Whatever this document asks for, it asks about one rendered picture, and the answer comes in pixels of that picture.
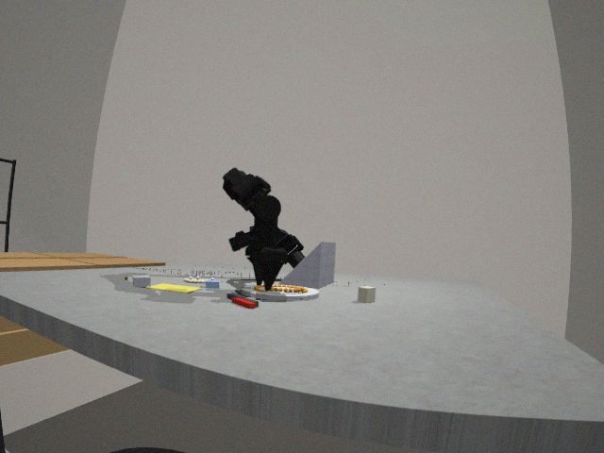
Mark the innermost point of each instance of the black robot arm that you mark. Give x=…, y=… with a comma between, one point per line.
x=248, y=191

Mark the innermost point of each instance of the cream cube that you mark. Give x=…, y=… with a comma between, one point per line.
x=366, y=294

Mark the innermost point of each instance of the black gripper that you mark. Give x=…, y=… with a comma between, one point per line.
x=267, y=257

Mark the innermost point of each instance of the yellow flat rectangular sheet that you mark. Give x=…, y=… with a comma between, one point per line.
x=174, y=288

